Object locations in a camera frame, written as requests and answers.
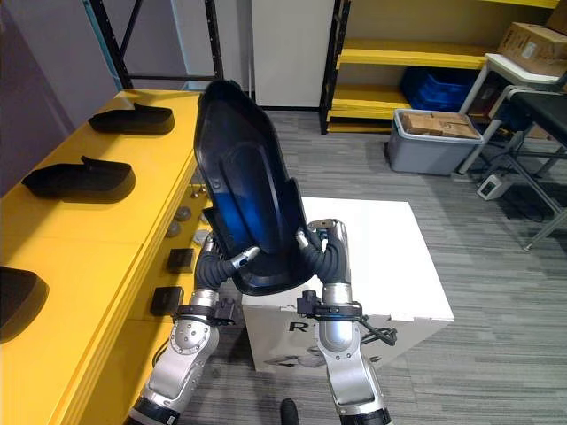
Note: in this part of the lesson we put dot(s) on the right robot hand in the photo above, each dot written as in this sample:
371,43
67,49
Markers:
339,257

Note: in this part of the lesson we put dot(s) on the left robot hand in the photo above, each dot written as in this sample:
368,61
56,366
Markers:
208,270

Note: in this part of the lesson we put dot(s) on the black plastic housing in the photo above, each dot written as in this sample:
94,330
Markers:
20,301
133,120
241,168
84,181

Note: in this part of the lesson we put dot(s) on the yellow shelf unit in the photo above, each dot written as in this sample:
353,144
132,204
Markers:
88,248

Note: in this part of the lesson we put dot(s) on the small black box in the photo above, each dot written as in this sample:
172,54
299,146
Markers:
180,260
166,301

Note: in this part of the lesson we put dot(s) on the grey round metal part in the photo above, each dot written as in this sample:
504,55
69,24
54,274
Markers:
173,229
182,214
201,237

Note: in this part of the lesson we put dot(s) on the white cardboard box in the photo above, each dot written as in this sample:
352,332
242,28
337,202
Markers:
381,261

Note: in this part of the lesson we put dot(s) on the grey plastic storage bin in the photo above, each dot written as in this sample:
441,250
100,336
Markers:
425,155

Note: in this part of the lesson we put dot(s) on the black robot body part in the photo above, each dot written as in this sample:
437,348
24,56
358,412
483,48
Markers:
289,412

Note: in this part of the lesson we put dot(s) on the brown cardboard pieces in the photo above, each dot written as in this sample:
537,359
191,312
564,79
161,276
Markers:
443,125

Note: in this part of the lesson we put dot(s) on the white power adapter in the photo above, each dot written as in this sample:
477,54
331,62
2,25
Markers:
491,187

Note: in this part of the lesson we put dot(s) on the blue plastic bin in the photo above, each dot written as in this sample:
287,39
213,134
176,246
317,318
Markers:
438,88

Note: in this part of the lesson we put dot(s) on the yellow rack with black posts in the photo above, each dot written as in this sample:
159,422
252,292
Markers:
390,55

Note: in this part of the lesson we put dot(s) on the white panel board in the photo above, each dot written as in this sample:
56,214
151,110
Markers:
292,53

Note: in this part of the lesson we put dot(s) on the white metal table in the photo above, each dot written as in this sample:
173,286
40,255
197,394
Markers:
509,66

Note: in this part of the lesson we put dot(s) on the large brown cardboard box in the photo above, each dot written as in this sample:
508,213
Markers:
531,48

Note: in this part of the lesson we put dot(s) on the small brown cardboard box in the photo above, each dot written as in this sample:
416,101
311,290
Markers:
559,15

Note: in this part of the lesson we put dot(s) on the black metal rack frame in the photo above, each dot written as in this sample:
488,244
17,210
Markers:
117,40

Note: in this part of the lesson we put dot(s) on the black bench with grey frame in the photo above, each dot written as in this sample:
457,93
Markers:
542,106

